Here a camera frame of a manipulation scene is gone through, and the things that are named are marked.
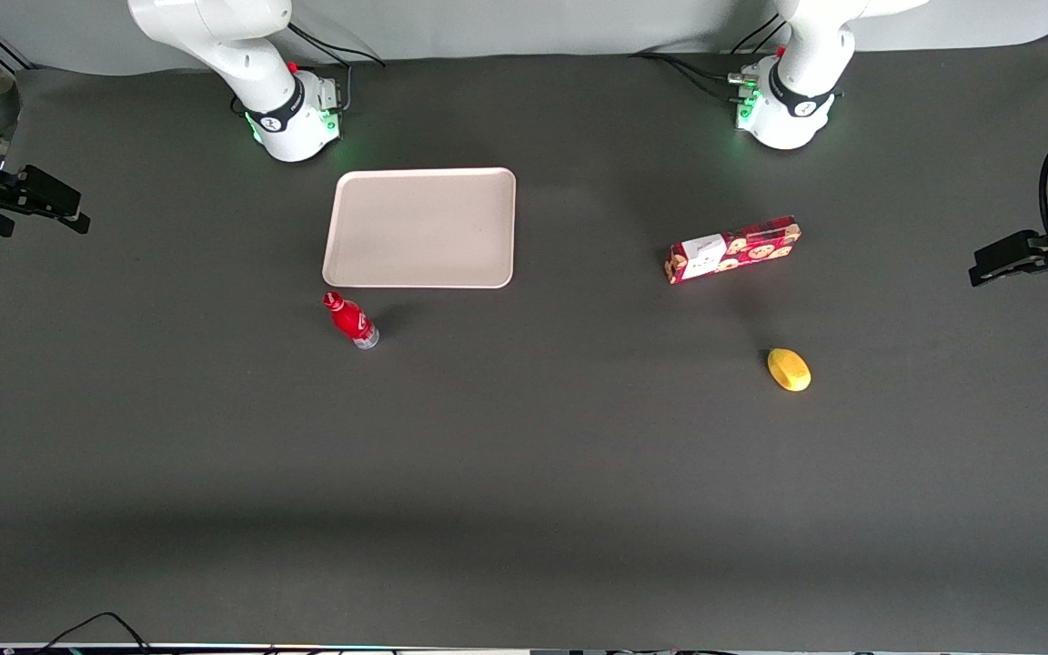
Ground black left arm base cables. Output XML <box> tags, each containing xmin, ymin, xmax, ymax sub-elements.
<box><xmin>630</xmin><ymin>13</ymin><xmax>791</xmax><ymax>103</ymax></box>

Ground black right arm base cable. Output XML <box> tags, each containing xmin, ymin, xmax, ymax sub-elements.
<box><xmin>286</xmin><ymin>20</ymin><xmax>387</xmax><ymax>116</ymax></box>

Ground red tartan cookie box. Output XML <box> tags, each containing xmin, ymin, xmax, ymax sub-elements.
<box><xmin>665</xmin><ymin>215</ymin><xmax>802</xmax><ymax>286</ymax></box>

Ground red coke bottle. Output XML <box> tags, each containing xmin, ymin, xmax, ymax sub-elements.
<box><xmin>322</xmin><ymin>291</ymin><xmax>380</xmax><ymax>351</ymax></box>

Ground dark grey table mat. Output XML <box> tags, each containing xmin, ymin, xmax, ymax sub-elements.
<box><xmin>0</xmin><ymin>31</ymin><xmax>1048</xmax><ymax>652</ymax></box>

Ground black cable at table edge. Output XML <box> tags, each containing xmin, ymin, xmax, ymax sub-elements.
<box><xmin>33</xmin><ymin>611</ymin><xmax>154</xmax><ymax>655</ymax></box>

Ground beige rectangular plastic tray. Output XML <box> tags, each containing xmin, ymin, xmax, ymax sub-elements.
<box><xmin>321</xmin><ymin>167</ymin><xmax>518</xmax><ymax>289</ymax></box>

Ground yellow lemon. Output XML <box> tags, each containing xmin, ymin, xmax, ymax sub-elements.
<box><xmin>767</xmin><ymin>348</ymin><xmax>812</xmax><ymax>393</ymax></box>

